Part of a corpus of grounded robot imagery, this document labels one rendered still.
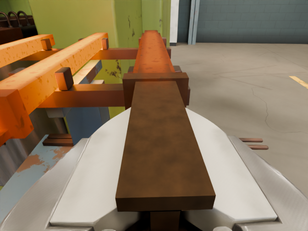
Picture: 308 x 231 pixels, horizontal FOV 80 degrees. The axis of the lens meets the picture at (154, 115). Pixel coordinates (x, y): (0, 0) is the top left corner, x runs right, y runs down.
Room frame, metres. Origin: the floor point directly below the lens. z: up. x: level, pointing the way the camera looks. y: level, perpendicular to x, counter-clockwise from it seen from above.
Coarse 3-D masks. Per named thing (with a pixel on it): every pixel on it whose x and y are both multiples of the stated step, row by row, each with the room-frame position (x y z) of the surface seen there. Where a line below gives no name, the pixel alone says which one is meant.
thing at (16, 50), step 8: (24, 40) 0.37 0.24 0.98; (32, 40) 0.37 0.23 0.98; (0, 48) 0.30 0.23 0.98; (8, 48) 0.30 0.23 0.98; (16, 48) 0.32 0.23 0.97; (24, 48) 0.34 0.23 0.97; (32, 48) 0.36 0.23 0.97; (40, 48) 0.39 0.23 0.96; (0, 56) 0.28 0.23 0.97; (8, 56) 0.30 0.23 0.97; (16, 56) 0.31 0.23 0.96; (24, 56) 0.33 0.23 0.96; (0, 64) 0.27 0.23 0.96
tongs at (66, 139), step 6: (48, 138) 0.41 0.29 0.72; (54, 138) 0.41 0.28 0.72; (60, 138) 0.41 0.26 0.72; (66, 138) 0.41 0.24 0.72; (240, 138) 0.40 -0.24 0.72; (246, 138) 0.40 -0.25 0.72; (252, 138) 0.40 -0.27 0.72; (258, 138) 0.40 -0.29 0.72; (48, 144) 0.39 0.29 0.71; (54, 144) 0.39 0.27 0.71; (60, 144) 0.39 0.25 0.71; (66, 144) 0.39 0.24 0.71; (72, 144) 0.39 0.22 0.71
